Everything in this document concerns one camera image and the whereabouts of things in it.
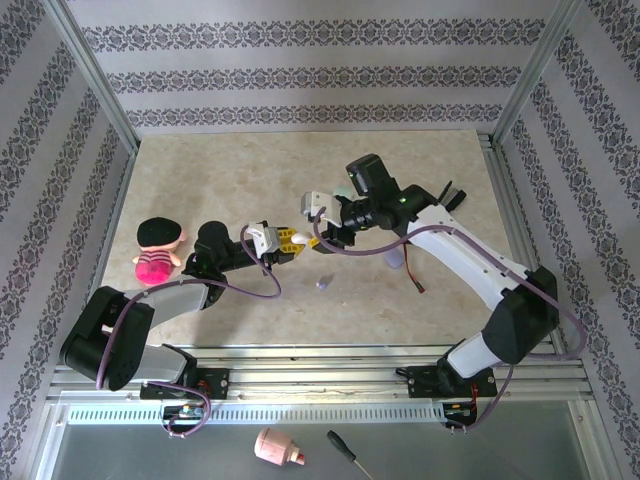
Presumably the thin red wire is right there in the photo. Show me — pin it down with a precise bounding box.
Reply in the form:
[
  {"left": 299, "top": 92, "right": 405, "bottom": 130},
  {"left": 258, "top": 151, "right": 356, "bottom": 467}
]
[{"left": 403, "top": 244, "right": 426, "bottom": 294}]

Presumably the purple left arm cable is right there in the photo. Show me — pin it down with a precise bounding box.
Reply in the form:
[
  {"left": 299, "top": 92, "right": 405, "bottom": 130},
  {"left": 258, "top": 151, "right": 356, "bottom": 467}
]
[{"left": 94, "top": 224, "right": 284, "bottom": 441}]

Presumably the plush doll with black hat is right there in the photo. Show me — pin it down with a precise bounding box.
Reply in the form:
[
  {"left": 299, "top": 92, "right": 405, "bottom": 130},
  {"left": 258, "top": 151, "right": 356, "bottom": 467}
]
[{"left": 132, "top": 216, "right": 189, "bottom": 286}]

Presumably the aluminium frame post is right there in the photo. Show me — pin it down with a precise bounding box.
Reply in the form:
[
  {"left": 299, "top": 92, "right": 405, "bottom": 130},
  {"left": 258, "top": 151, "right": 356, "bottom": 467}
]
[
  {"left": 42, "top": 0, "right": 141, "bottom": 151},
  {"left": 492, "top": 0, "right": 584, "bottom": 146}
]

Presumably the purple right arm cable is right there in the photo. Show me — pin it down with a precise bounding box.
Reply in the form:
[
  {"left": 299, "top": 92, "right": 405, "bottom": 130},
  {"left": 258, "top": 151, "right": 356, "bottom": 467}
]
[{"left": 310, "top": 207, "right": 589, "bottom": 436}]

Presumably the black folding clip tool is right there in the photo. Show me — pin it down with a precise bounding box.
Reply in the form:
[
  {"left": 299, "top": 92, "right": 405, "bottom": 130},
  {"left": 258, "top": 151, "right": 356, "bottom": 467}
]
[{"left": 437, "top": 180, "right": 469, "bottom": 211}]

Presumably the black handled screwdriver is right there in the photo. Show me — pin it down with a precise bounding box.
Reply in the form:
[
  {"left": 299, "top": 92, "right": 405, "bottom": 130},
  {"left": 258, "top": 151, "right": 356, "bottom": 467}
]
[{"left": 326, "top": 429, "right": 374, "bottom": 480}]

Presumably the aluminium table side rail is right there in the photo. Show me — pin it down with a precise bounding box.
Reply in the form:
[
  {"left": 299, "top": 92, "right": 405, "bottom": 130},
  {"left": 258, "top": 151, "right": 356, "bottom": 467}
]
[
  {"left": 69, "top": 144, "right": 139, "bottom": 364},
  {"left": 477, "top": 130, "right": 569, "bottom": 361}
]

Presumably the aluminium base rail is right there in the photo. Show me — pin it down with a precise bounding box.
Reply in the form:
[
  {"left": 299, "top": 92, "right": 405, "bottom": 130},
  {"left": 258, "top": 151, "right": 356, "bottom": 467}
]
[{"left": 47, "top": 343, "right": 599, "bottom": 404}]

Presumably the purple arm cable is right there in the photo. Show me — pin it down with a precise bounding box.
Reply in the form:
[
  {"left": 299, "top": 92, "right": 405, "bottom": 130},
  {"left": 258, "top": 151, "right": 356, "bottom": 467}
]
[
  {"left": 310, "top": 207, "right": 589, "bottom": 436},
  {"left": 94, "top": 224, "right": 284, "bottom": 441}
]

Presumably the grey metal sheet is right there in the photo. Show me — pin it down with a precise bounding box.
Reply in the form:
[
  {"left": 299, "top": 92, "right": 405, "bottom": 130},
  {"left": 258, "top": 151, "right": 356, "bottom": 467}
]
[{"left": 47, "top": 422, "right": 594, "bottom": 480}]

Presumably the pink toy bottle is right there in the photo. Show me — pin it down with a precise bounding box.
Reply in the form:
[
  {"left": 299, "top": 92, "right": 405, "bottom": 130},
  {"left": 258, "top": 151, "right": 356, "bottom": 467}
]
[{"left": 253, "top": 427, "right": 307, "bottom": 469}]

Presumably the slotted grey cable duct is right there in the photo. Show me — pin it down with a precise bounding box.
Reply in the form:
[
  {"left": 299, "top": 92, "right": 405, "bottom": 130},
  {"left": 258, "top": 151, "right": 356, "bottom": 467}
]
[{"left": 64, "top": 402, "right": 446, "bottom": 426}]

